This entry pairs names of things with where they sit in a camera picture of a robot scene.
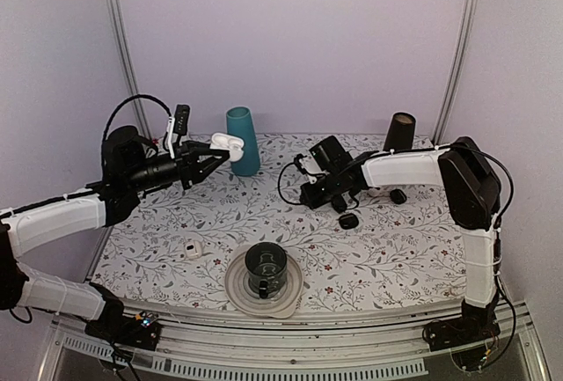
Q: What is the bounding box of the black left camera cable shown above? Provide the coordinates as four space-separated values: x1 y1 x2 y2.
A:
101 94 173 144

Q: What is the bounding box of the black right camera cable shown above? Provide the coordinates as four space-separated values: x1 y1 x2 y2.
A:
277 160 309 206

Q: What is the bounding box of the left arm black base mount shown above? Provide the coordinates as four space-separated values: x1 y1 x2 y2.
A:
84 307 162 351

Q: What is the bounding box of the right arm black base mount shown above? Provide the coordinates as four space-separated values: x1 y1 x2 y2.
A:
422 302 501 351

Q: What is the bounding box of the black camera cable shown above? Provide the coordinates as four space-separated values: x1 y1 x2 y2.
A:
277 160 309 206
101 94 173 144

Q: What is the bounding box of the white floral table mat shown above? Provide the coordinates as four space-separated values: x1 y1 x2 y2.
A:
92 135 465 313

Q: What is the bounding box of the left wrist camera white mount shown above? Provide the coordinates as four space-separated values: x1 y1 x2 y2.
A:
164 105 190 159

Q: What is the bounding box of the teal plastic cup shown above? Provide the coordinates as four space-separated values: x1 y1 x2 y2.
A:
226 106 260 177

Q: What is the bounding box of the white earbuds charging case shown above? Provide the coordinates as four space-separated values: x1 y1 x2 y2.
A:
210 133 245 162

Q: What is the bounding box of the beige round plate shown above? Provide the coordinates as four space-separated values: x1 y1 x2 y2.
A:
224 249 304 319

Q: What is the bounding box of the dark brown plastic cup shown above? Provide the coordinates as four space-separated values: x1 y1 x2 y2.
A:
384 112 416 151

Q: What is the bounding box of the right aluminium frame post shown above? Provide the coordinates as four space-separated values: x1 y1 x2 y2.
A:
431 0 479 144

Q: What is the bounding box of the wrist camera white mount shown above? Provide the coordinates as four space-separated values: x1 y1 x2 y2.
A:
294 154 325 184
164 105 190 159

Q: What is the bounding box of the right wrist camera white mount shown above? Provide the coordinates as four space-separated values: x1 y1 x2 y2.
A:
294 154 325 184

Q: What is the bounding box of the dark green glass mug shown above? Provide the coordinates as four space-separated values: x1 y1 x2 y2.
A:
245 242 288 299

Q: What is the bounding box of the aluminium front rail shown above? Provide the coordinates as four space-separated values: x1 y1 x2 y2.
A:
33 301 555 380

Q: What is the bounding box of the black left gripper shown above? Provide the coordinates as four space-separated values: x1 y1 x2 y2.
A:
126 139 230 192

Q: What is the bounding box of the small white earbud case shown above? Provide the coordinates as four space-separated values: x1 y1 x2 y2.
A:
183 240 203 260

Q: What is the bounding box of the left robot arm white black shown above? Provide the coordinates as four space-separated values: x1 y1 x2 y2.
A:
1 125 245 341

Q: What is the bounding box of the black cylindrical object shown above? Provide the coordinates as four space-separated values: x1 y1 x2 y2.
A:
390 189 407 205
331 195 347 214

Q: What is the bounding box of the aluminium frame post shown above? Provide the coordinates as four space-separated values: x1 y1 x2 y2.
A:
431 0 479 144
99 0 153 147

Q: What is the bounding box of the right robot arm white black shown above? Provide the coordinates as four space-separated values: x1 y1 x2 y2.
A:
294 136 506 342

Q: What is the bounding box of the black earbud case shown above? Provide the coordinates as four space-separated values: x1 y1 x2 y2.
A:
338 213 359 230

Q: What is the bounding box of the left aluminium frame post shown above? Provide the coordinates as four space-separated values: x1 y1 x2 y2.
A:
99 0 153 147

